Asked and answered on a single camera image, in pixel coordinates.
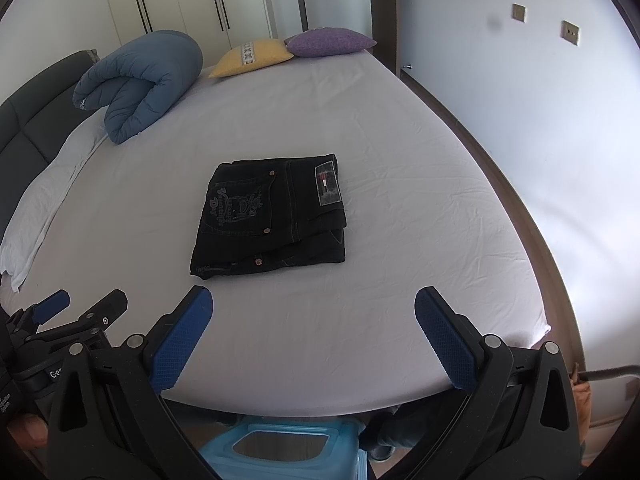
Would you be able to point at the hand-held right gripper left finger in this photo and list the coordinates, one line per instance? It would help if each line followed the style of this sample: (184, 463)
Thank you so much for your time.
(182, 340)

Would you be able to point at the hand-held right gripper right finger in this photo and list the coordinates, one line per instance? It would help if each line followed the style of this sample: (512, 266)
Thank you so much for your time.
(447, 340)

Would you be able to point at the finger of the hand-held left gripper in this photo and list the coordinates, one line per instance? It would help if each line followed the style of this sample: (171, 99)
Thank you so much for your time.
(107, 305)
(52, 305)

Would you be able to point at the black pants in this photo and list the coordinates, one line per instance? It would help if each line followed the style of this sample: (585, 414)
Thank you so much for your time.
(270, 220)

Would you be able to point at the person's left hand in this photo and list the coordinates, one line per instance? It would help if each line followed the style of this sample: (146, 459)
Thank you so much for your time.
(30, 427)

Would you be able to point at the person's leg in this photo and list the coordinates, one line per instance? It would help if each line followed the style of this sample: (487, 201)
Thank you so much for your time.
(395, 430)

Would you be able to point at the white pillow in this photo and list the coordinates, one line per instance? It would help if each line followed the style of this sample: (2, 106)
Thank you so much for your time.
(45, 200)

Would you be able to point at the bed with white sheet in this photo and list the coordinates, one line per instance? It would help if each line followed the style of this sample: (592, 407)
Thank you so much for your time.
(400, 210)

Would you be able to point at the light blue plastic stool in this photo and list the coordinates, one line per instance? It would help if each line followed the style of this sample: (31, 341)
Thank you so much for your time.
(285, 445)

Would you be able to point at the dark grey padded headboard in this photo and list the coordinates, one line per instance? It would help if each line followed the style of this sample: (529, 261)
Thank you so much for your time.
(30, 125)

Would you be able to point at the blue folded duvet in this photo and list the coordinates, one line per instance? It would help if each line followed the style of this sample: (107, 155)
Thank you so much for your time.
(145, 85)

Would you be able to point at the yellow pillow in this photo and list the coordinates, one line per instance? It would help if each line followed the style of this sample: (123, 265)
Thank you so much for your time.
(252, 56)

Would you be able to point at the purple pillow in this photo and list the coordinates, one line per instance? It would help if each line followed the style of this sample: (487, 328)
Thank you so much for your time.
(327, 41)

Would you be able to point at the brown wooden door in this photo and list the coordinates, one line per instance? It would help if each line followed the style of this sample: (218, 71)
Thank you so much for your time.
(385, 10)

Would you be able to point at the metal bar frame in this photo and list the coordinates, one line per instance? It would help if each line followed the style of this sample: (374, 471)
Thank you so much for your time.
(607, 372)

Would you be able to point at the brass wall switch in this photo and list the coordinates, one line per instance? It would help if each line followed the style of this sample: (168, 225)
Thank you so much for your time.
(570, 32)
(518, 12)

